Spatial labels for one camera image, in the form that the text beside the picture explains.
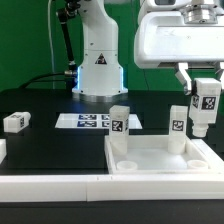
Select white hanging cable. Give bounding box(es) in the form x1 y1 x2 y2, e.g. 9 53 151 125
46 0 57 90

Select black cables behind base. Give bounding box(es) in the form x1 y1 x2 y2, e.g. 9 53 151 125
19 72 75 90

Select white square table top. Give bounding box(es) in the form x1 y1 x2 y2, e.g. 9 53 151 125
105 135 224 175

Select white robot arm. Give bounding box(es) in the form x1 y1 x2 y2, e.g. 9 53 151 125
74 0 224 101

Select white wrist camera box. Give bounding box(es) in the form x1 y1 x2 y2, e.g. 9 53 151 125
138 0 191 21

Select black camera stand pole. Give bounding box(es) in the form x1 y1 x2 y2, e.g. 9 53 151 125
56 0 80 91

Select white plate with fiducial tags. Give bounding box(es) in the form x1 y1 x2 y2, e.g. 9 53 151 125
54 113 144 130

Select white front fence bar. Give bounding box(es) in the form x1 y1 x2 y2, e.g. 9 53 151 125
0 174 224 202

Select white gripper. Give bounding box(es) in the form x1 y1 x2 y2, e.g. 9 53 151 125
134 11 224 95

